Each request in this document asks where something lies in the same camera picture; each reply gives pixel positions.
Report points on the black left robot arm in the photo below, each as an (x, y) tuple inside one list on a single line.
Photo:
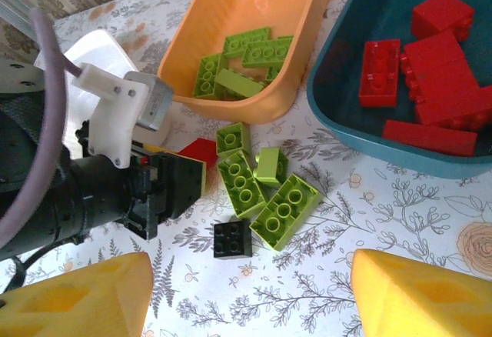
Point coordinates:
[(19, 148)]

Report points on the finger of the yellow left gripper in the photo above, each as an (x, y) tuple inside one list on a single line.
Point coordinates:
[(163, 151)]

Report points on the red two-by-two brick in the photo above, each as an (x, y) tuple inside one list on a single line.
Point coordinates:
[(200, 150), (438, 14)]

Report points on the green two-by-four brick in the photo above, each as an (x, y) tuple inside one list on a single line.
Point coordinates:
[(238, 83), (246, 39), (284, 212), (207, 75), (242, 185), (269, 52)]

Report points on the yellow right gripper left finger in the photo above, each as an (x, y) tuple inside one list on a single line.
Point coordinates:
[(77, 302)]

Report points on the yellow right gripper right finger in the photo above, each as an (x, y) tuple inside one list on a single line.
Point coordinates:
[(423, 302)]

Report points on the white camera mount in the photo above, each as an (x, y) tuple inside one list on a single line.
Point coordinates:
[(111, 121)]

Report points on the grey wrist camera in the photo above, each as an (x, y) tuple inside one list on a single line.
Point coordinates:
[(155, 102)]

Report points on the green two-by-two brick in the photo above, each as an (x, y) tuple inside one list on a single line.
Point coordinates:
[(232, 141), (271, 167)]

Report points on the black two-by-two brick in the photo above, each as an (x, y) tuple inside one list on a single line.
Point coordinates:
[(232, 239)]

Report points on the white plastic container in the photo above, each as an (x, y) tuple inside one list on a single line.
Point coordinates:
[(100, 44)]

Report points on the teal plastic container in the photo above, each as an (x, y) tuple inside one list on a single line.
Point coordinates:
[(346, 121)]

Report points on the green toy brick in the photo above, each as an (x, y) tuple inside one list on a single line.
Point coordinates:
[(273, 74)]

